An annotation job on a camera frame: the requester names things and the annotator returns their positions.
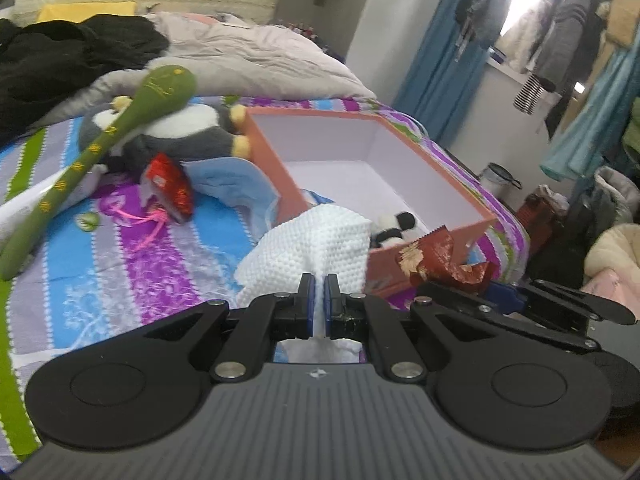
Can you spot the red snack wrapper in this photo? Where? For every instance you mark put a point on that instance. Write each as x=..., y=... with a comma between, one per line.
x=165, y=184

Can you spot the white paper towel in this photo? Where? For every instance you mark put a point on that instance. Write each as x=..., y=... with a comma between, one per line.
x=326, y=239

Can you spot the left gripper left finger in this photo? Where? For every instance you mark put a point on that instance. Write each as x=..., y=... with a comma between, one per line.
x=266, y=321

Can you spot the small panda plush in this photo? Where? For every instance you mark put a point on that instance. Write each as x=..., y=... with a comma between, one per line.
x=390, y=229

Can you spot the blue plastic snack bag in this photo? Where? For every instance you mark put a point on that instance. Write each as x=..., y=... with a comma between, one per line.
x=313, y=199

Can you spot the blue face mask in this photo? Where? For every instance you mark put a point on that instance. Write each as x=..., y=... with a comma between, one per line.
x=237, y=182

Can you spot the black clothing pile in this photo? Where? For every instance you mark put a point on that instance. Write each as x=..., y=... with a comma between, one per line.
x=44, y=64

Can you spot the orange cardboard box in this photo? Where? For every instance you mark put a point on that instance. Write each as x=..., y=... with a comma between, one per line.
x=365, y=165

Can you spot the colourful striped bedsheet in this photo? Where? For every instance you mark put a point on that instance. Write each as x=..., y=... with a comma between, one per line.
x=88, y=285

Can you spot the grey penguin plush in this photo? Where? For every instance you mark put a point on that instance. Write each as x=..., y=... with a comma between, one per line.
x=196, y=132

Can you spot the hanging grey coat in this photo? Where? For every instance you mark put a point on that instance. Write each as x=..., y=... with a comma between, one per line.
x=568, y=53

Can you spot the white trash bin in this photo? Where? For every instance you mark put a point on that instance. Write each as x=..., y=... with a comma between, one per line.
x=498, y=181

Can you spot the green plush stick toy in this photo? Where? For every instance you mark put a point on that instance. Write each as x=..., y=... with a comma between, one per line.
x=164, y=91

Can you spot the grey duvet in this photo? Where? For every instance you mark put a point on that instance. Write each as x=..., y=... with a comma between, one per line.
x=227, y=59

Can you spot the white tube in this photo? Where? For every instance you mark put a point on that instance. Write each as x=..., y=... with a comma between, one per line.
x=16, y=210

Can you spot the blue curtain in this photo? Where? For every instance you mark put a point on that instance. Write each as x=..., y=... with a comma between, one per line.
x=441, y=83

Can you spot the yellow pillow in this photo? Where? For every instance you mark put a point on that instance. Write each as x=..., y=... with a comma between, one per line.
x=79, y=12

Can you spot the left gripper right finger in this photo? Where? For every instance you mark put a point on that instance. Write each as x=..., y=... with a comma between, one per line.
x=371, y=321

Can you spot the bottles on shelf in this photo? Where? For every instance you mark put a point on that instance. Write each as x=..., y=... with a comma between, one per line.
x=303, y=30

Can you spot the hanging denim jacket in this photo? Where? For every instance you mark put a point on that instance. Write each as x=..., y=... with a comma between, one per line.
x=480, y=21

